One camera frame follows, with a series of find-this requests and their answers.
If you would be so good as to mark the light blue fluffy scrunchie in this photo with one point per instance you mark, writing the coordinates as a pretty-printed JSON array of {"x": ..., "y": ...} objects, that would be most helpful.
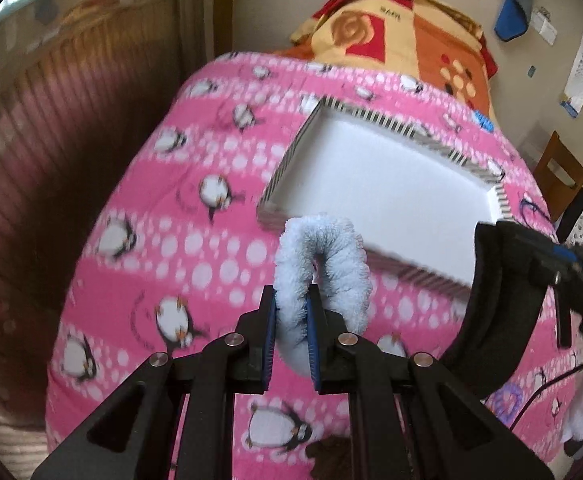
[{"x": 325, "y": 251}]

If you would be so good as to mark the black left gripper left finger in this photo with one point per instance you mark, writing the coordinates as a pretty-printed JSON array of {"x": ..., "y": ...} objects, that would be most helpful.
[{"x": 259, "y": 331}]

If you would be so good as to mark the purple scrunchie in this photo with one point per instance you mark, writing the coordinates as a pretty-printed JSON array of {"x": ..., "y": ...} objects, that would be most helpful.
[{"x": 506, "y": 402}]

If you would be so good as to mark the pink penguin blanket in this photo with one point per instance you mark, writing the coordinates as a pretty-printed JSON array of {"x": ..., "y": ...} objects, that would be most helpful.
[{"x": 178, "y": 254}]

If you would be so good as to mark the wooden headboard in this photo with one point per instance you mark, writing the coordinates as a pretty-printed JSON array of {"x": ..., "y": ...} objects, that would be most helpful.
[{"x": 71, "y": 120}]

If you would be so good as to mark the blue hair clip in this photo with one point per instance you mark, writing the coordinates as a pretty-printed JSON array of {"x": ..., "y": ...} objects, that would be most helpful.
[{"x": 483, "y": 121}]

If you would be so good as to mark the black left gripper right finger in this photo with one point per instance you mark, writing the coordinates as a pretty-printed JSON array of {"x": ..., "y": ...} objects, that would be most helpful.
[{"x": 329, "y": 368}]

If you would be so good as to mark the orange red patterned pillow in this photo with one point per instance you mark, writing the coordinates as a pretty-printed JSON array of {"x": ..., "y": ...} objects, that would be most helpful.
[{"x": 425, "y": 39}]

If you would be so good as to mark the white striped-edge box lid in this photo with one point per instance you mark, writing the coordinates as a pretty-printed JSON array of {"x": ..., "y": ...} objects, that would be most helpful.
[{"x": 414, "y": 201}]

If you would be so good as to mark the blue grey cloth bag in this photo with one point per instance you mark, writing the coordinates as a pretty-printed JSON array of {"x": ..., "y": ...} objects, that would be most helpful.
[{"x": 513, "y": 20}]

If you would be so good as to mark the wooden chair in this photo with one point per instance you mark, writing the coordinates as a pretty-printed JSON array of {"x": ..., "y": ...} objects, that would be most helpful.
[{"x": 559, "y": 176}]

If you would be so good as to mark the white wall switch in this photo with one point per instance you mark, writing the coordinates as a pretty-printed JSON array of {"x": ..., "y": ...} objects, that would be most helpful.
[{"x": 541, "y": 23}]

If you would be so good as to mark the brown scrunchie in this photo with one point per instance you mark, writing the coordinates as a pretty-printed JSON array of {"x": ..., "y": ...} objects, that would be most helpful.
[{"x": 331, "y": 458}]

